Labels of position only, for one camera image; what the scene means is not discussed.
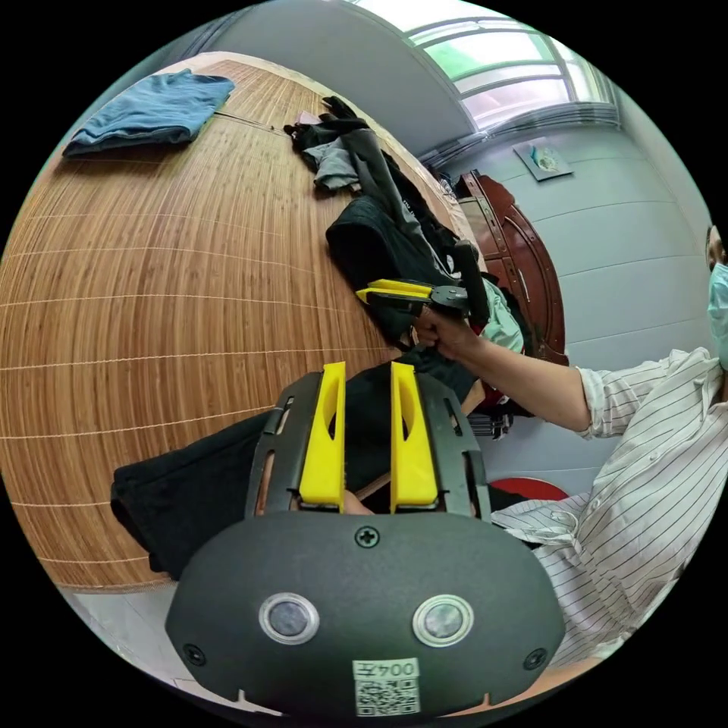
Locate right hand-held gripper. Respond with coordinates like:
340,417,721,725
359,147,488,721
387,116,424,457
356,278,474,321

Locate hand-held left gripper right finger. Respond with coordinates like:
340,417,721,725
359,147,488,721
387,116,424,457
389,361,440,510

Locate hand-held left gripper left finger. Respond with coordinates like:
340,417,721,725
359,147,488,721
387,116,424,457
297,361,347,508

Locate black pants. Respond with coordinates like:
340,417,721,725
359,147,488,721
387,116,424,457
110,359,485,579

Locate person's right forearm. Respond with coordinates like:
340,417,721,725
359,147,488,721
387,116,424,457
472,335,592,435

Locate person's right hand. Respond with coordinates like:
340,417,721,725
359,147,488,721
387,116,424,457
413,308,491,365

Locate pile of clothes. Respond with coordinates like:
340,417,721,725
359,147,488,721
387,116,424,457
283,95,537,440

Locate red-brown wooden cupboard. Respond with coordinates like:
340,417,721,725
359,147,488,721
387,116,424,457
457,169,571,368

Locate person's body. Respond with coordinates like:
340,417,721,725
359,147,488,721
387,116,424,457
490,224,728,671

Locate window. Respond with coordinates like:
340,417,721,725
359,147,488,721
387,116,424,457
347,0,622,140

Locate folded blue garment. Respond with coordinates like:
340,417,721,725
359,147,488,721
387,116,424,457
61,67,235,159

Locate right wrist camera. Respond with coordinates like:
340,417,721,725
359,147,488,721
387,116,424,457
454,240,491,328

